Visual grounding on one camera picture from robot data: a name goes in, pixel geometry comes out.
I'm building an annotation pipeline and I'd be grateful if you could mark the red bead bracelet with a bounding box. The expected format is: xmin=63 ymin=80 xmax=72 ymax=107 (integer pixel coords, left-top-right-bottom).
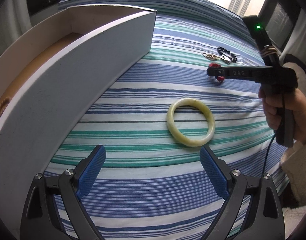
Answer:
xmin=208 ymin=63 xmax=226 ymax=84

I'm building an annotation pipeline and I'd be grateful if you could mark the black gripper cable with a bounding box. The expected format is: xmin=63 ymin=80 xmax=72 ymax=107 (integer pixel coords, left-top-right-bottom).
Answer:
xmin=262 ymin=97 xmax=286 ymax=176

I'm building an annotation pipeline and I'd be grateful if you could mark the white cardboard tray box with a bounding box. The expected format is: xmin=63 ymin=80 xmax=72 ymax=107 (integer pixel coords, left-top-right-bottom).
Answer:
xmin=0 ymin=4 xmax=157 ymax=238

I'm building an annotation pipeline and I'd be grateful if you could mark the striped blue green bedsheet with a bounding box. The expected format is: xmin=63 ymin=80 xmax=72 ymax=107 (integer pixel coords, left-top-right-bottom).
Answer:
xmin=45 ymin=15 xmax=288 ymax=239

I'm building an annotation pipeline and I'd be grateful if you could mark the striped pillow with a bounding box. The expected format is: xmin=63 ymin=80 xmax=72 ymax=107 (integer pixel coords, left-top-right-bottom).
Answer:
xmin=58 ymin=0 xmax=245 ymax=29

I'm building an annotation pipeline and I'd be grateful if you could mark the pale green jade bangle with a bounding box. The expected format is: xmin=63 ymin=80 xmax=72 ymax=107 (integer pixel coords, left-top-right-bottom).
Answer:
xmin=166 ymin=98 xmax=215 ymax=147

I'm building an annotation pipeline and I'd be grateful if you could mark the white curtain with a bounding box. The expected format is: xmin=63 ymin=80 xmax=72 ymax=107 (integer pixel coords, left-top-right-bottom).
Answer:
xmin=284 ymin=9 xmax=306 ymax=64

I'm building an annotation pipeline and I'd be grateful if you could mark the white fleece right sleeve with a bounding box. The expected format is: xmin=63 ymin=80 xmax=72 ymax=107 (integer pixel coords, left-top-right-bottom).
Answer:
xmin=279 ymin=62 xmax=306 ymax=240

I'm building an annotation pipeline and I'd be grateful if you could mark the dark bead bracelet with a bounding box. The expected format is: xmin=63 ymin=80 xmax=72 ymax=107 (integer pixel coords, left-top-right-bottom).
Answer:
xmin=216 ymin=45 xmax=238 ymax=64

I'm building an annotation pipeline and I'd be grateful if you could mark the person's right hand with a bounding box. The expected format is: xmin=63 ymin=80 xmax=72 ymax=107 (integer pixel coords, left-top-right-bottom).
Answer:
xmin=258 ymin=88 xmax=306 ymax=145

